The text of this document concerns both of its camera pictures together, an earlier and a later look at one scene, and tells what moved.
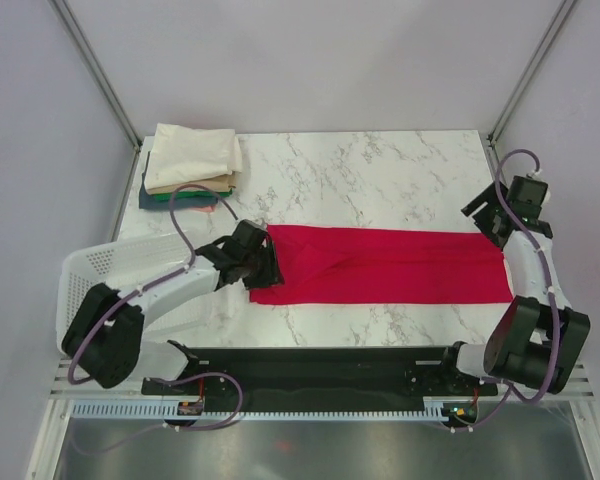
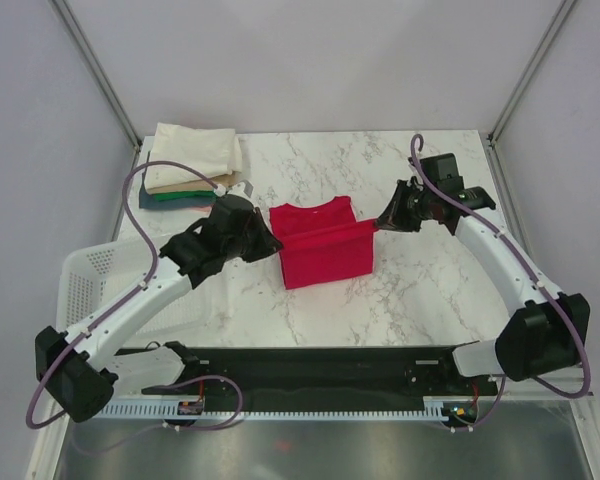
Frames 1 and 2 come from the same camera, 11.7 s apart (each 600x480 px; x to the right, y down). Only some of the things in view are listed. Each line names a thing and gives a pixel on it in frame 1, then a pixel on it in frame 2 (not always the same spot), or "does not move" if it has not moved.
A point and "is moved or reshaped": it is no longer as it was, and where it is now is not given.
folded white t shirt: [182, 155] does not move
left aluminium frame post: [93, 65] does not move
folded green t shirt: [183, 195] does not move
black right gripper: [481, 218] -> [394, 217]
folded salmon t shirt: [208, 209] does not move
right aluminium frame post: [531, 71] does not move
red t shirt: [348, 265] is moved or reshaped
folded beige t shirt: [223, 184] does not move
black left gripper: [271, 274] -> [267, 244]
